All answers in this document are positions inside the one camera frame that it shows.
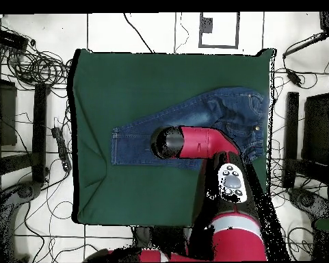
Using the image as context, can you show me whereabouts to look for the blue denim jeans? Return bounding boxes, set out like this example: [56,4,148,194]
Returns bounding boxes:
[110,86,271,171]

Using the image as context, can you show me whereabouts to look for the dark flat panel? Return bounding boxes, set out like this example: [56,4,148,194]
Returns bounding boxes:
[0,77,18,147]
[300,92,329,165]

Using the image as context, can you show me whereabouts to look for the dark green table cloth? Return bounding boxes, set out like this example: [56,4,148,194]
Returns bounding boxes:
[66,48,276,229]

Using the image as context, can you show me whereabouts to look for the black power strip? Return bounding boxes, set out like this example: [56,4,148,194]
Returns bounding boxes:
[51,126,73,173]

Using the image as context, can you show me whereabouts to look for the black stand beam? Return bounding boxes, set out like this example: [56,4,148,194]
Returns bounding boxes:
[282,91,300,190]
[31,82,49,184]

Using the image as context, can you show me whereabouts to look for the small grey box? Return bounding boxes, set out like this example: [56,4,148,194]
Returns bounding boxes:
[200,16,213,34]

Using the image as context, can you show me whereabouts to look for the black power adapter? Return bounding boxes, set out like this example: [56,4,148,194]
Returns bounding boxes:
[285,68,303,88]

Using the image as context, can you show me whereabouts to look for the black electronics box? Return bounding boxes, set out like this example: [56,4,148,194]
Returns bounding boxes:
[0,27,29,51]

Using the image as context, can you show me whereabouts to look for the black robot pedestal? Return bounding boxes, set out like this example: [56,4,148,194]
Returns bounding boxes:
[132,225,194,251]

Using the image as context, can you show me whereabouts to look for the grey rectangular frame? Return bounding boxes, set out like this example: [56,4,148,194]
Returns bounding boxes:
[198,12,240,50]

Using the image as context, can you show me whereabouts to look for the tangled black cable coil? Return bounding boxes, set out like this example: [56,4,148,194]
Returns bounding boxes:
[5,46,75,91]

